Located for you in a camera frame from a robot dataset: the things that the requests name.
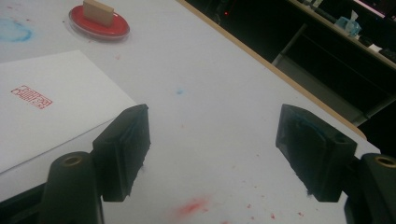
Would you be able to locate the large white board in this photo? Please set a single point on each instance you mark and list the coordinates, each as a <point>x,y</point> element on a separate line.
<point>218,124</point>

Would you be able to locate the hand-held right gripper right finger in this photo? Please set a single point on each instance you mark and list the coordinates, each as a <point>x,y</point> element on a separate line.
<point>314,152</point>

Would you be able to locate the round red ink pad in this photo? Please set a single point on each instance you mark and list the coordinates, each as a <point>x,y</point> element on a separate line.
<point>118,29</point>

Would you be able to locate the wooden stamp block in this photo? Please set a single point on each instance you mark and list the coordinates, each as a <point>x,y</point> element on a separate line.
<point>98,12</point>

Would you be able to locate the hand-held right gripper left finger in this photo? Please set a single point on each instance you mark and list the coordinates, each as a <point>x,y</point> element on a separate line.
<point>124,149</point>

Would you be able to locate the blue translucent packet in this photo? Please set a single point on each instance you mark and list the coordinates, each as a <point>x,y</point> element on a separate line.
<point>348,24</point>

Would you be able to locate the white paper sheet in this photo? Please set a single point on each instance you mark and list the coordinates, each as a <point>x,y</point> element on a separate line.
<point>62,124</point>

